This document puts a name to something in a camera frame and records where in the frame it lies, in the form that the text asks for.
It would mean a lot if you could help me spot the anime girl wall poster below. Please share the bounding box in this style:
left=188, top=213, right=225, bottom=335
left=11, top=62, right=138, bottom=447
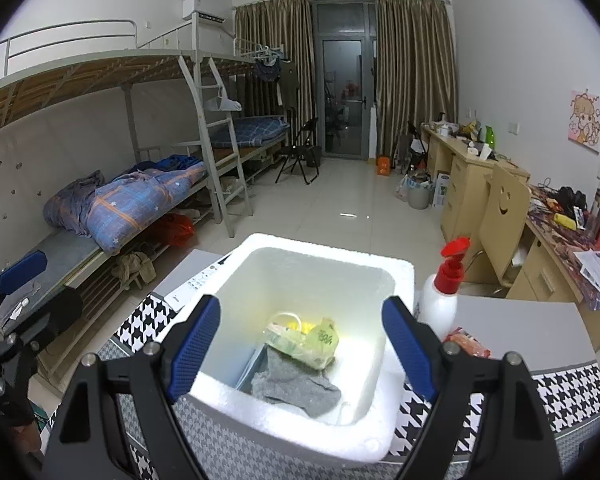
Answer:
left=568, top=90, right=600, bottom=153

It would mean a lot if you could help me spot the red snack packet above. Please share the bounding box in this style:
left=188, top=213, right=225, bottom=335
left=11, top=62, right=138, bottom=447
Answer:
left=444, top=327, right=491, bottom=359

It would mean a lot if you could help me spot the white pump bottle red cap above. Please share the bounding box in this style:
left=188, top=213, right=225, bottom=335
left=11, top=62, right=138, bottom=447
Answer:
left=417, top=236, right=470, bottom=341

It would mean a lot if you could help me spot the houndstooth table cloth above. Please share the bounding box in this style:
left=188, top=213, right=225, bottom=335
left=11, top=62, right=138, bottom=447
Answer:
left=111, top=292, right=600, bottom=480

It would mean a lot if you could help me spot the person's hand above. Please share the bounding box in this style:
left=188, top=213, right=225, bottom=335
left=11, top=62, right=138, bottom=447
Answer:
left=9, top=420, right=42, bottom=468

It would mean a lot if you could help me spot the glass balcony door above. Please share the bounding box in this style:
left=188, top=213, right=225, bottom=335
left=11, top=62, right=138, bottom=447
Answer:
left=311, top=0, right=376, bottom=160

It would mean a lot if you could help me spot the left brown curtain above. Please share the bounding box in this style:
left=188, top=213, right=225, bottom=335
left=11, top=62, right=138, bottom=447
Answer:
left=235, top=0, right=315, bottom=133

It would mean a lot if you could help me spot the near wooden desk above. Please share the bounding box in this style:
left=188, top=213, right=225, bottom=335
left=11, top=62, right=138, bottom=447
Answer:
left=506, top=185, right=600, bottom=351

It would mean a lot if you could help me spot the wooden smiley chair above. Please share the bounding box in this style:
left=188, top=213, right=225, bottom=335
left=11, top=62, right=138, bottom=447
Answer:
left=464, top=164, right=531, bottom=288

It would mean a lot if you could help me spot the red bag under bed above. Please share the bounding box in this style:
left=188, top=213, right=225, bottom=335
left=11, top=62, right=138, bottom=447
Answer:
left=152, top=214, right=195, bottom=247

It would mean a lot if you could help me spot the white appliance control panel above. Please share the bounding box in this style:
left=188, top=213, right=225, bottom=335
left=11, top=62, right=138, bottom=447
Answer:
left=150, top=249, right=242, bottom=313

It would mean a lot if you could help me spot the metal bunk bed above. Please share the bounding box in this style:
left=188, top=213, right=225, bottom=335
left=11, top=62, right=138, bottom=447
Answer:
left=0, top=8, right=294, bottom=361

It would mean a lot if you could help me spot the blue mattress far bed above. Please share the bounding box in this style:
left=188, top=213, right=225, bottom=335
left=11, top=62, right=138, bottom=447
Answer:
left=210, top=116, right=289, bottom=148

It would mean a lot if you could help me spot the orange box on floor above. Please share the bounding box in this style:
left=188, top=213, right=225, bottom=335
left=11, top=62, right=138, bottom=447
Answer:
left=377, top=156, right=391, bottom=177

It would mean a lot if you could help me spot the brown curtain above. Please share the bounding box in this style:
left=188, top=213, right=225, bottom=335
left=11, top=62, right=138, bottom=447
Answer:
left=375, top=0, right=458, bottom=156
left=235, top=0, right=315, bottom=133

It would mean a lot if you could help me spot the blue plaid quilt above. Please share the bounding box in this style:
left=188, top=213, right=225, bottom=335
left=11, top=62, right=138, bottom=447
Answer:
left=43, top=162, right=204, bottom=256

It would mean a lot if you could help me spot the right brown curtain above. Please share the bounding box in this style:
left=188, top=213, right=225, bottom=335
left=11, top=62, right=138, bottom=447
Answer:
left=375, top=0, right=458, bottom=156

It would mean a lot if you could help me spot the green bottle on desk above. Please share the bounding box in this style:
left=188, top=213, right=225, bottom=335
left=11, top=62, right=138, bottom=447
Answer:
left=484, top=126, right=495, bottom=151

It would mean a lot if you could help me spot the green pink packaged soft item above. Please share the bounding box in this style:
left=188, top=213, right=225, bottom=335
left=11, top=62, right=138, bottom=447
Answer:
left=263, top=312, right=339, bottom=370

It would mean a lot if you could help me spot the far wooden desk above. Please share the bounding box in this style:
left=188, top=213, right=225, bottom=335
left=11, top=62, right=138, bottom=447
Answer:
left=420, top=121, right=531, bottom=246

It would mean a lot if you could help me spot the white air conditioner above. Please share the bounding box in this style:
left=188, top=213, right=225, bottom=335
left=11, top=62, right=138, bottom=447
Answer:
left=182, top=0, right=226, bottom=25

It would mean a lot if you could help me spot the white clothes hanger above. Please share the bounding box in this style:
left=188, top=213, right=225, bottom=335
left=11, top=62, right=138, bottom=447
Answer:
left=204, top=89, right=242, bottom=113

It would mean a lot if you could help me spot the grey cloth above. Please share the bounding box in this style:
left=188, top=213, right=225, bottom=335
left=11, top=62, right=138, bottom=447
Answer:
left=251, top=346, right=341, bottom=418

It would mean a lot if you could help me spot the yellow object on desk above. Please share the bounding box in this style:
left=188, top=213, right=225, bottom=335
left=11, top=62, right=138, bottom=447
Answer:
left=554, top=214, right=578, bottom=231

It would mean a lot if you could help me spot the white styrofoam box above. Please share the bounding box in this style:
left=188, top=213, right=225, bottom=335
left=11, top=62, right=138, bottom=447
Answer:
left=166, top=234, right=415, bottom=467

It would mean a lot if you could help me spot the grey bucket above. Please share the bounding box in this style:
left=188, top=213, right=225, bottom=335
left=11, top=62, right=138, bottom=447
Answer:
left=407, top=170, right=432, bottom=210

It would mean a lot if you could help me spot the black folding chair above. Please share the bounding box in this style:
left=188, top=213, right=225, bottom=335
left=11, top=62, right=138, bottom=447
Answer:
left=275, top=117, right=320, bottom=185

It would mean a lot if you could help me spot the wooden desk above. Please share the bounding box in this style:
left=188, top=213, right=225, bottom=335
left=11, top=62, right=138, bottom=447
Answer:
left=420, top=121, right=531, bottom=246
left=506, top=185, right=600, bottom=351

